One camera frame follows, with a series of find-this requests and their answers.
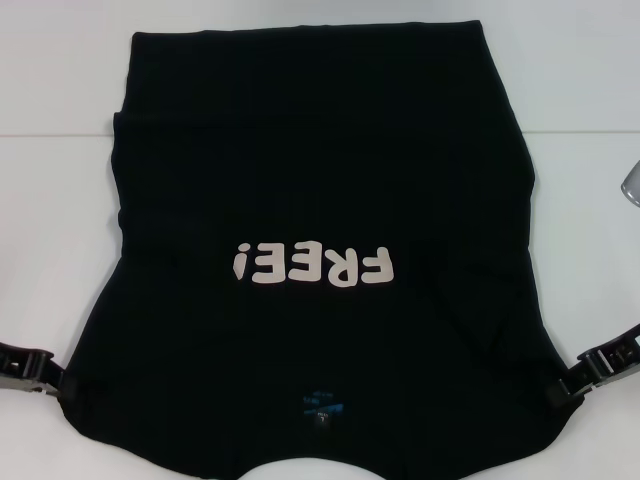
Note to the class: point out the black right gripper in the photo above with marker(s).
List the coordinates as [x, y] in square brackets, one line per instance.
[617, 357]

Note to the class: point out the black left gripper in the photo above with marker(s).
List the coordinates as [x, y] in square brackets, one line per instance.
[22, 365]

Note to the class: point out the black shirt with FREE! print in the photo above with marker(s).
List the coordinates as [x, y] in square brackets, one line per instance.
[300, 175]

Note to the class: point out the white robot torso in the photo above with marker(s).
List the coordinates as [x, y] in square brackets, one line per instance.
[300, 465]

